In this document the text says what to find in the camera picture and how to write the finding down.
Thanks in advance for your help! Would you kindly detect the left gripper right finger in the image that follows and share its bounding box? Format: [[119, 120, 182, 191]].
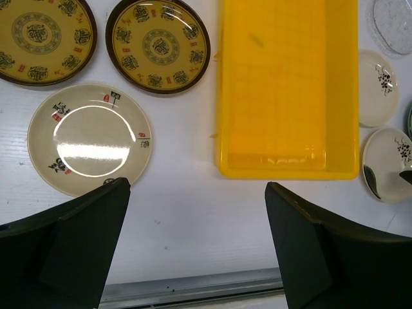
[[265, 182, 411, 308]]

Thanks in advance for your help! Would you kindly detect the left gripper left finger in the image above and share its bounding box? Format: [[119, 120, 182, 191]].
[[1, 178, 131, 308]]

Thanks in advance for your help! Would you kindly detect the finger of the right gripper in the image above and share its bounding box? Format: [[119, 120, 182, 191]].
[[399, 169, 412, 184]]

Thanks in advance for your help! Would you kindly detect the cream plate black flower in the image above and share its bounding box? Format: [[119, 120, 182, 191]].
[[362, 127, 411, 203], [359, 50, 399, 127]]

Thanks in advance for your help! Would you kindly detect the cream plate with calligraphy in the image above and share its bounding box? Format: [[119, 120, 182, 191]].
[[27, 84, 153, 196]]

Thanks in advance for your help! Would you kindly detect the yellow plastic bin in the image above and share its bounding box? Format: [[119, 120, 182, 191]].
[[214, 1, 359, 180]]

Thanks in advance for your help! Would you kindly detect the teal green plate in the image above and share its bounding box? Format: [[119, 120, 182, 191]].
[[404, 103, 412, 140]]

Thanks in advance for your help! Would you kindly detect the clear glass plate right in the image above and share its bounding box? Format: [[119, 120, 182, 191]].
[[366, 0, 411, 59]]

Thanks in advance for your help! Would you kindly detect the yellow brown patterned plate left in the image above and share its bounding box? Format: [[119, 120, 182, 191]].
[[1, 0, 98, 86]]

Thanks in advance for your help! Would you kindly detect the yellow brown patterned plate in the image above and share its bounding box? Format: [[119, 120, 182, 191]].
[[105, 1, 211, 95], [1, 0, 98, 86]]

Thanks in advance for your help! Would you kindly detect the yellow brown patterned plate right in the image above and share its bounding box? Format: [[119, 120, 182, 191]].
[[105, 1, 211, 95]]

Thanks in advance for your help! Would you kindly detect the front aluminium rail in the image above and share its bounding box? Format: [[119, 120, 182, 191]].
[[99, 268, 283, 308]]

